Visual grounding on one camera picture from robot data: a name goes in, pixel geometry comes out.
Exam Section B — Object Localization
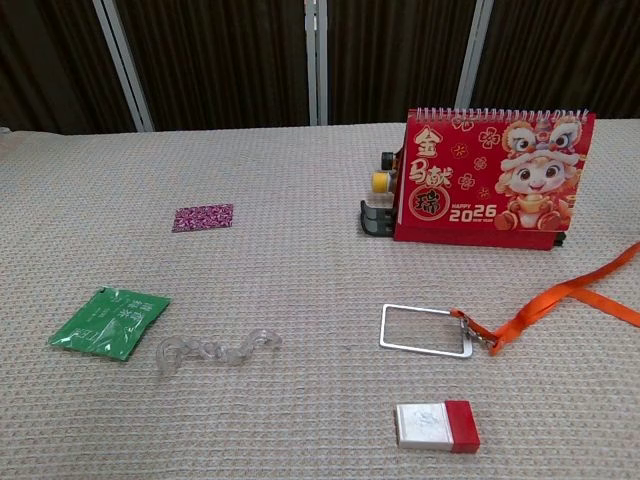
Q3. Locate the red 2026 desk calendar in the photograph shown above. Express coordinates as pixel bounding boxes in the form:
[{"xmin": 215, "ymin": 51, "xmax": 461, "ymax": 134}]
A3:
[{"xmin": 393, "ymin": 105, "xmax": 597, "ymax": 251}]

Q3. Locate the green foil sachet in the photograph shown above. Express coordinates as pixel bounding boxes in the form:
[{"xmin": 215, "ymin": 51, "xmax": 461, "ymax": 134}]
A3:
[{"xmin": 47, "ymin": 286, "xmax": 172, "ymax": 362}]

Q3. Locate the purple patterned wrapper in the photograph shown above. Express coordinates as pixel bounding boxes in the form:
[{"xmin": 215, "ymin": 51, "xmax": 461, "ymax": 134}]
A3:
[{"xmin": 171, "ymin": 203, "xmax": 235, "ymax": 234}]

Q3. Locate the red and white box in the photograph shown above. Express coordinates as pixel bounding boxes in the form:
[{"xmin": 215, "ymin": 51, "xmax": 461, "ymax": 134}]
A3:
[{"xmin": 395, "ymin": 399, "xmax": 481, "ymax": 455}]

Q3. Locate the grey screen frame post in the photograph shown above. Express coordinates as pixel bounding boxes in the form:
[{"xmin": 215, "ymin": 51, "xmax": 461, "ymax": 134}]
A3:
[
  {"xmin": 303, "ymin": 0, "xmax": 330, "ymax": 126},
  {"xmin": 453, "ymin": 0, "xmax": 495, "ymax": 110},
  {"xmin": 91, "ymin": 0, "xmax": 155, "ymax": 133}
]

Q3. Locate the clear badge holder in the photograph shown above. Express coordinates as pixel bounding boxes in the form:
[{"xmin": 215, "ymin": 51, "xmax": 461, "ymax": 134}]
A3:
[{"xmin": 378, "ymin": 303, "xmax": 475, "ymax": 359}]

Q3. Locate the orange lanyard strap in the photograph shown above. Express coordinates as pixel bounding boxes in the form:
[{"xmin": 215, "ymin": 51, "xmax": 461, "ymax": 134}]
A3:
[{"xmin": 449, "ymin": 239, "xmax": 640, "ymax": 357}]

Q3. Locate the beige woven tablecloth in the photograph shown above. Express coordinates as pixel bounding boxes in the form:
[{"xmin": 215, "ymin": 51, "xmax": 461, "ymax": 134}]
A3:
[{"xmin": 0, "ymin": 117, "xmax": 640, "ymax": 480}]

